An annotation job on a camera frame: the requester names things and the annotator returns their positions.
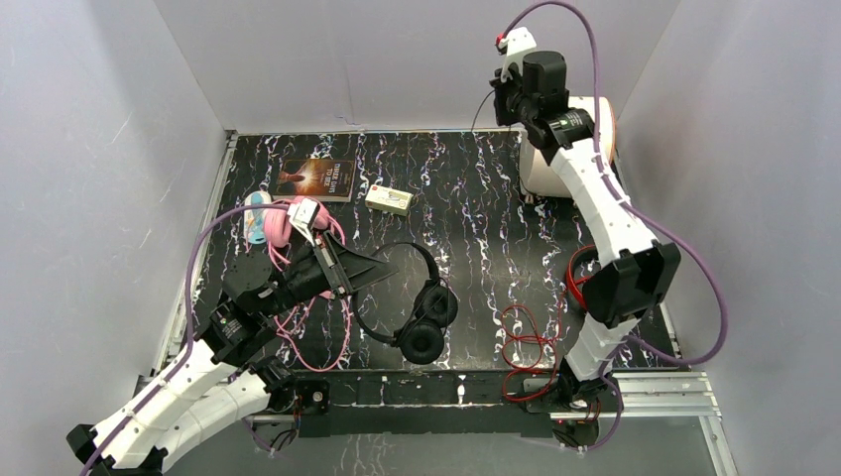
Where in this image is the thin black headphone cable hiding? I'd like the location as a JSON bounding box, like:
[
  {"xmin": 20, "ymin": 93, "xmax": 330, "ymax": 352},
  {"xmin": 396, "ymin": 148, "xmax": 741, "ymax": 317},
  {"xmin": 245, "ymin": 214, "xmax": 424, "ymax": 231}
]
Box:
[{"xmin": 470, "ymin": 88, "xmax": 497, "ymax": 133}]

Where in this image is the black on-ear headphones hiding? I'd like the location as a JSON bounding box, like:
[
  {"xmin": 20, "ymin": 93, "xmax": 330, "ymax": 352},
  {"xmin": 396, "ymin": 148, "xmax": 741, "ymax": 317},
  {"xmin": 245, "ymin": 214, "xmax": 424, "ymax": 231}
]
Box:
[{"xmin": 350, "ymin": 241, "xmax": 459, "ymax": 365}]

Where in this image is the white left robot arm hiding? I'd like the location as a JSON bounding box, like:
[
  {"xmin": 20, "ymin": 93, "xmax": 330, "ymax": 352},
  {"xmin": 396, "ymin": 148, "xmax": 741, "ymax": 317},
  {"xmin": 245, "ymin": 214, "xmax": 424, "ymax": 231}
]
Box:
[{"xmin": 66, "ymin": 233, "xmax": 398, "ymax": 475}]

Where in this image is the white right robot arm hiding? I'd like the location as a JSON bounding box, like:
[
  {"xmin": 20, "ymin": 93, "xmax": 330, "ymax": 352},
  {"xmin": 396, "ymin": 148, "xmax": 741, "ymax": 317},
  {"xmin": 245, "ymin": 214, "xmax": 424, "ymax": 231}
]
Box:
[{"xmin": 491, "ymin": 47, "xmax": 680, "ymax": 411}]

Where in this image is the pink over-ear headphones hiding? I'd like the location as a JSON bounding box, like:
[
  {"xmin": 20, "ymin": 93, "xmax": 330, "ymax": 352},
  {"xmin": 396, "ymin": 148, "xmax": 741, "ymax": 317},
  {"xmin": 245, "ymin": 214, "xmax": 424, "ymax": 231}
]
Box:
[{"xmin": 263, "ymin": 195, "xmax": 346, "ymax": 248}]

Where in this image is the dark paperback book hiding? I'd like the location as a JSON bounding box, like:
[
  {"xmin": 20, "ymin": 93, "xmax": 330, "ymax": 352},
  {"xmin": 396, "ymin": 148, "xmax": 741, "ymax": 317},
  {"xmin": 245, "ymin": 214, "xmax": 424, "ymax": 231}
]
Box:
[{"xmin": 271, "ymin": 158, "xmax": 355, "ymax": 202}]

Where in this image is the small white cardboard box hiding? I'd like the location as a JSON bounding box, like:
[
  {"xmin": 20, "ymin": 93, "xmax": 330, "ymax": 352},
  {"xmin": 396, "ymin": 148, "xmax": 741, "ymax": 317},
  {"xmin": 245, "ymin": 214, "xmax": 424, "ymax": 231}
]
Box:
[{"xmin": 364, "ymin": 185, "xmax": 414, "ymax": 216}]

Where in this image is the white and blue small device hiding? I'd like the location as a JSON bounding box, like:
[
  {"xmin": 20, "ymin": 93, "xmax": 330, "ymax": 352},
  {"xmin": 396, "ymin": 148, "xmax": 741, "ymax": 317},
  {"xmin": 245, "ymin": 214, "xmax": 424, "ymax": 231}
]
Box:
[{"xmin": 244, "ymin": 190, "xmax": 273, "ymax": 245}]

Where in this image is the white cylindrical container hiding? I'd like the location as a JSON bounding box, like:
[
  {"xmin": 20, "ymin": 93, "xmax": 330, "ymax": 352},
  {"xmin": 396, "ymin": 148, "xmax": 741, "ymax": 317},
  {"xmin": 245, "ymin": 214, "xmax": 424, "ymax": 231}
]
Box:
[{"xmin": 519, "ymin": 96, "xmax": 616, "ymax": 199}]

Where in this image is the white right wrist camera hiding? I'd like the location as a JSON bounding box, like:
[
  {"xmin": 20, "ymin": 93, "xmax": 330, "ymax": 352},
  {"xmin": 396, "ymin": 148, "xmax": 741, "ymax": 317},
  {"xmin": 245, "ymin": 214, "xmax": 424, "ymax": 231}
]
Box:
[{"xmin": 496, "ymin": 27, "xmax": 538, "ymax": 83}]

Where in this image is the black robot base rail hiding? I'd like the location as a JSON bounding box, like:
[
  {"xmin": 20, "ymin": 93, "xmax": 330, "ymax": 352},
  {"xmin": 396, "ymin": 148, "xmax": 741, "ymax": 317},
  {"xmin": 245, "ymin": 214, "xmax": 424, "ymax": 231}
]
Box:
[{"xmin": 226, "ymin": 367, "xmax": 626, "ymax": 440}]

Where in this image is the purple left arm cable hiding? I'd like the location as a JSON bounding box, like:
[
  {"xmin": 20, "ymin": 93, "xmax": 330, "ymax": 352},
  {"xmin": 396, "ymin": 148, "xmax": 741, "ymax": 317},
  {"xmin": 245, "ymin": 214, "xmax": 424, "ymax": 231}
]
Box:
[{"xmin": 77, "ymin": 203, "xmax": 294, "ymax": 476}]

